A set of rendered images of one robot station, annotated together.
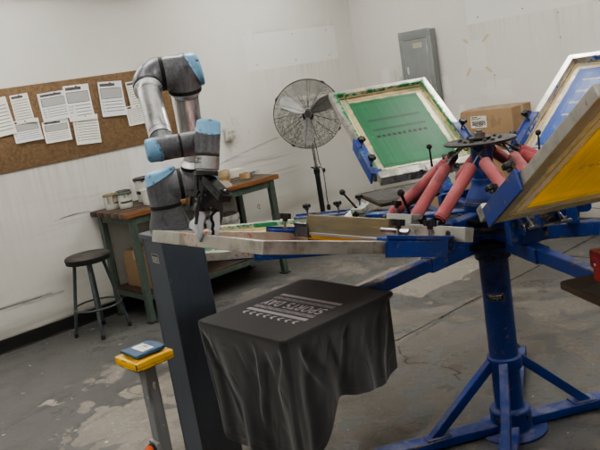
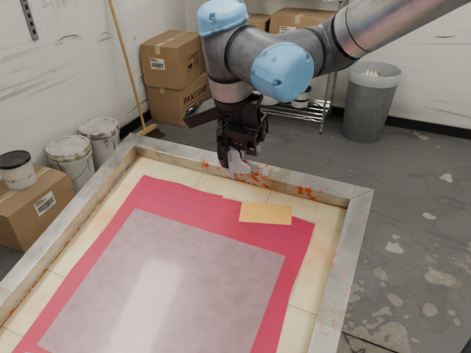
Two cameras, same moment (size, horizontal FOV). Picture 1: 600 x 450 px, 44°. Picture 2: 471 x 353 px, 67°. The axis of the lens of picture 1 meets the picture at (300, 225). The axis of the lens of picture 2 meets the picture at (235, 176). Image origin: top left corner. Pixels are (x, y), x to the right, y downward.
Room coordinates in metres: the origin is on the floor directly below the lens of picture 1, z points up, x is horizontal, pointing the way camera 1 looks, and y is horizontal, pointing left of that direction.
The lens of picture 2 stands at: (2.80, -0.01, 1.69)
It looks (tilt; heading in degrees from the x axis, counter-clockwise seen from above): 35 degrees down; 154
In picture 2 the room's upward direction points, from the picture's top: straight up
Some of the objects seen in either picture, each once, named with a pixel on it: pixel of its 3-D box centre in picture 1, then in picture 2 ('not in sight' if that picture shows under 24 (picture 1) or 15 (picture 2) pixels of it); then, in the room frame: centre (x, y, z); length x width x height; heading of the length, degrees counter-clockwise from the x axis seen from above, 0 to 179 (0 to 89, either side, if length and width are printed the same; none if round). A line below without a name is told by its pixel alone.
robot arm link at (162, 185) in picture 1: (163, 186); not in sight; (2.78, 0.48, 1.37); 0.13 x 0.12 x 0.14; 103
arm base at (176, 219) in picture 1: (168, 216); not in sight; (2.78, 0.48, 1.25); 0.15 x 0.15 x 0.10
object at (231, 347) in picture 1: (251, 393); not in sight; (2.24, 0.24, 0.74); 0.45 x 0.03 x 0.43; 40
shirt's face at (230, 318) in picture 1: (294, 306); not in sight; (2.38, 0.06, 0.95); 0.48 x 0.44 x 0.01; 130
